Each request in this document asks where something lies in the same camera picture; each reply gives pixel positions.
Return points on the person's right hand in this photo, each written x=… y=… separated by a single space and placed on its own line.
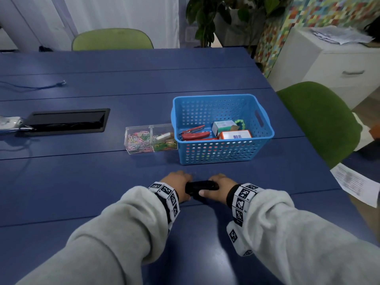
x=221 y=188

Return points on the person's left hand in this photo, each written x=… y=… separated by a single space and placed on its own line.
x=178 y=182

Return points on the person's right thumb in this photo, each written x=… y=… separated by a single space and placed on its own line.
x=207 y=192

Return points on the black stapler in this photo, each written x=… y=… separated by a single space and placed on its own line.
x=199 y=188

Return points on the person's right forearm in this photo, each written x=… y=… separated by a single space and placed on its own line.
x=299 y=237

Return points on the person's left forearm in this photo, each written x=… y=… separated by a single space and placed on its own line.
x=101 y=240

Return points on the right marker wristband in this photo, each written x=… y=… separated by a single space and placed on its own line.
x=242 y=213

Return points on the marker wristband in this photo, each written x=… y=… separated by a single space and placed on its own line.
x=167 y=198
x=242 y=213

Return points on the left marker wristband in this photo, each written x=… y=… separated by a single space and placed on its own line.
x=167 y=198

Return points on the red stapler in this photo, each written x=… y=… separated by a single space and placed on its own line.
x=196 y=135

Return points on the blue perforated plastic basket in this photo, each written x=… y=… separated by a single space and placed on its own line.
x=221 y=130

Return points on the orange and white small box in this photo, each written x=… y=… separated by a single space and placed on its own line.
x=236 y=135

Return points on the white and green small box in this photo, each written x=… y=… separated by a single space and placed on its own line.
x=224 y=126

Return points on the white eraser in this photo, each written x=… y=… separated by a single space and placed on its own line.
x=163 y=136

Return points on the pile of colourful paper clips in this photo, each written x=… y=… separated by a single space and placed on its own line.
x=148 y=143

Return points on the clear two-compartment plastic box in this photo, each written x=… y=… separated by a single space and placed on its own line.
x=150 y=138

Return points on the dark green chair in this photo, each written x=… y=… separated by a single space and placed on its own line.
x=322 y=120

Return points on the printed paper sheet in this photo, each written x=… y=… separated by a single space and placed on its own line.
x=356 y=184

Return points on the white drawer cabinet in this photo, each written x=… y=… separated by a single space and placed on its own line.
x=329 y=63

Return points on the green potted plant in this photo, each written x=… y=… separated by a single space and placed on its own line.
x=228 y=14

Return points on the light green chair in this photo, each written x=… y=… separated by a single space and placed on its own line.
x=112 y=40

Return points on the stack of papers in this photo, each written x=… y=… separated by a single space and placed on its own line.
x=341 y=34

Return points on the colourful mosaic wall panel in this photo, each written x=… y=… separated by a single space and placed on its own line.
x=302 y=23

